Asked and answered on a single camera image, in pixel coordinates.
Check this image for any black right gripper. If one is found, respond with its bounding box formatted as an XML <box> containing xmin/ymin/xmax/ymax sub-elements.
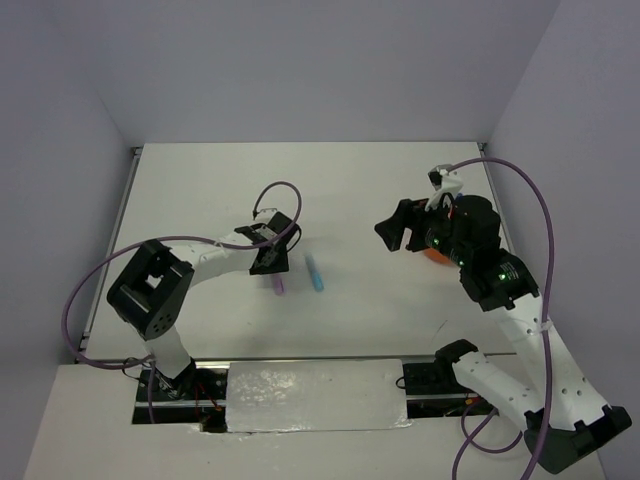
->
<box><xmin>373</xmin><ymin>191</ymin><xmax>470</xmax><ymax>265</ymax></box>

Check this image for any pink highlighter marker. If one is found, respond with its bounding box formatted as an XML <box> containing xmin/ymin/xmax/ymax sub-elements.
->
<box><xmin>271</xmin><ymin>274</ymin><xmax>286</xmax><ymax>296</ymax></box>

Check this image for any light blue highlighter marker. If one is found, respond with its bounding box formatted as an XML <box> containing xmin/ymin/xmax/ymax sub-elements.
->
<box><xmin>304</xmin><ymin>254</ymin><xmax>324</xmax><ymax>292</ymax></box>

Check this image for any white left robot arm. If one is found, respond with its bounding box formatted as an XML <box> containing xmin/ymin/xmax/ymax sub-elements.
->
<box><xmin>107</xmin><ymin>210</ymin><xmax>301</xmax><ymax>399</ymax></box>

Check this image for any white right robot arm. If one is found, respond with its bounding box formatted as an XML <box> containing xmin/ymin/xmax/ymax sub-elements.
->
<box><xmin>374</xmin><ymin>195</ymin><xmax>632</xmax><ymax>474</ymax></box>

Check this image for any orange round pen holder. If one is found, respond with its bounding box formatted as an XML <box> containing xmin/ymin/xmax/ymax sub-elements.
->
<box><xmin>424</xmin><ymin>248</ymin><xmax>452</xmax><ymax>266</ymax></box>

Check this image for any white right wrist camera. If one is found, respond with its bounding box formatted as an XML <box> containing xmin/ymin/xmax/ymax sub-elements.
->
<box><xmin>425</xmin><ymin>165</ymin><xmax>464</xmax><ymax>211</ymax></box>

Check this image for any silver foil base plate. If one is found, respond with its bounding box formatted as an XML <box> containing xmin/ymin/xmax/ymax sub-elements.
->
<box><xmin>132</xmin><ymin>355</ymin><xmax>501</xmax><ymax>434</ymax></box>

